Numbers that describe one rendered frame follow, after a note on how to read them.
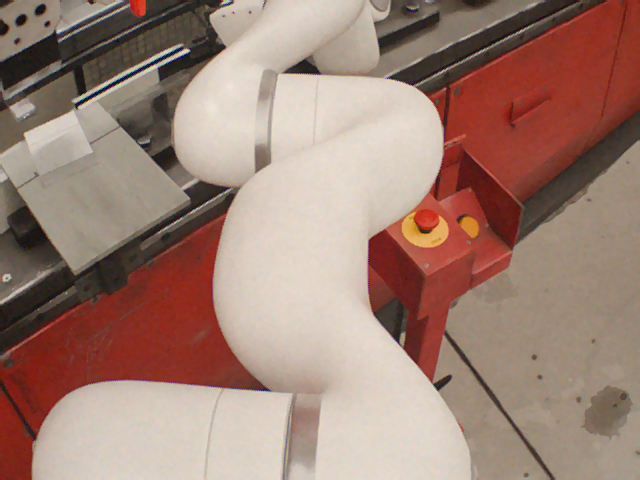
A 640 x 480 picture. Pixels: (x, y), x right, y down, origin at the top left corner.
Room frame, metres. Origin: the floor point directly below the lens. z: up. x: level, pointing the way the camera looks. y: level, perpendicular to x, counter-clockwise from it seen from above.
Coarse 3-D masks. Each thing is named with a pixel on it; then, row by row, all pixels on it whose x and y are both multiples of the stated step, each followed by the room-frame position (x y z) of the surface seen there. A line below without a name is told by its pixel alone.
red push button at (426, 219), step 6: (420, 210) 0.87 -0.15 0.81; (426, 210) 0.87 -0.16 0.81; (432, 210) 0.87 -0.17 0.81; (414, 216) 0.86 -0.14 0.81; (420, 216) 0.86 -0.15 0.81; (426, 216) 0.86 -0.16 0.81; (432, 216) 0.86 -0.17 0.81; (438, 216) 0.86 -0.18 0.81; (420, 222) 0.85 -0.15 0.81; (426, 222) 0.85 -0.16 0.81; (432, 222) 0.85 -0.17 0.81; (438, 222) 0.85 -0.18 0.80; (420, 228) 0.85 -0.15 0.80; (426, 228) 0.84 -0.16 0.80; (432, 228) 0.84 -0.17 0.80
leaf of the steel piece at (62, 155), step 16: (80, 128) 0.86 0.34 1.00; (48, 144) 0.83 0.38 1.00; (64, 144) 0.82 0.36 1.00; (80, 144) 0.82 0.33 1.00; (48, 160) 0.79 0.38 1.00; (64, 160) 0.79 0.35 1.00; (80, 160) 0.77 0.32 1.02; (96, 160) 0.78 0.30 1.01; (48, 176) 0.75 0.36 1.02; (64, 176) 0.76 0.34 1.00
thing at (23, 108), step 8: (0, 88) 0.97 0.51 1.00; (0, 96) 0.95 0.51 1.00; (16, 96) 0.94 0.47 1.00; (24, 96) 0.94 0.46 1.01; (8, 104) 0.92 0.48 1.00; (16, 104) 0.92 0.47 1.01; (24, 104) 0.92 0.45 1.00; (32, 104) 0.92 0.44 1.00; (16, 112) 0.90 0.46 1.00; (24, 112) 0.90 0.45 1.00; (32, 112) 0.90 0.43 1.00; (24, 120) 0.89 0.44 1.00
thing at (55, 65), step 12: (48, 36) 0.89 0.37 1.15; (36, 48) 0.88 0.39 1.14; (48, 48) 0.89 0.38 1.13; (12, 60) 0.85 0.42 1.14; (24, 60) 0.86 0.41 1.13; (36, 60) 0.87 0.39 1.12; (48, 60) 0.88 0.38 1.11; (0, 72) 0.84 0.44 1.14; (12, 72) 0.85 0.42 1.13; (24, 72) 0.86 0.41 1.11; (36, 72) 0.87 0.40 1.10; (48, 72) 0.89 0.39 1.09; (0, 84) 0.84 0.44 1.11; (12, 84) 0.84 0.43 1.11; (24, 84) 0.86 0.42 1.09
